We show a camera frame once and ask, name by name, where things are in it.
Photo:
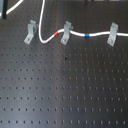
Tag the metal cable clip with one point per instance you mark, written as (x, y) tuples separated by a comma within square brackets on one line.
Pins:
[(113, 34), (31, 32), (67, 28)]

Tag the right metal cable clip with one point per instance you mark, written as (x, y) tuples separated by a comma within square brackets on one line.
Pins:
[(113, 34)]

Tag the left metal cable clip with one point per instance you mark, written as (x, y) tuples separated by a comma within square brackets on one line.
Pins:
[(31, 32)]

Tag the middle metal cable clip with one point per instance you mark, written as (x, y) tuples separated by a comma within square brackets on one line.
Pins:
[(67, 28)]

